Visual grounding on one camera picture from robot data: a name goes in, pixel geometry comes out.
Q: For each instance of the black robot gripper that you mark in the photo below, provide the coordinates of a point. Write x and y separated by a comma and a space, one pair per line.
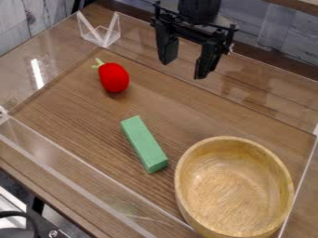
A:
194, 20

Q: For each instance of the red plush strawberry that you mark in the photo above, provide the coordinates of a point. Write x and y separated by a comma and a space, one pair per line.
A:
113, 76

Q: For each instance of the green foam block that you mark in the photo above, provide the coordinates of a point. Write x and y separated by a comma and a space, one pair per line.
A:
145, 144

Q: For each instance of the wooden bowl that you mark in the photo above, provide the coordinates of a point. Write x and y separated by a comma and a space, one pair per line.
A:
233, 188

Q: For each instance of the clear acrylic tray walls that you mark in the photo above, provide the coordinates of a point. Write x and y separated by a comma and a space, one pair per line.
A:
63, 147

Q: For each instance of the clear acrylic corner bracket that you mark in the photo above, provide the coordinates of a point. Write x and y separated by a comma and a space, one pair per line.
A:
101, 35

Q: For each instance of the black table leg bracket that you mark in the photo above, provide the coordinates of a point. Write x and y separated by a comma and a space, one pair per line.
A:
47, 229

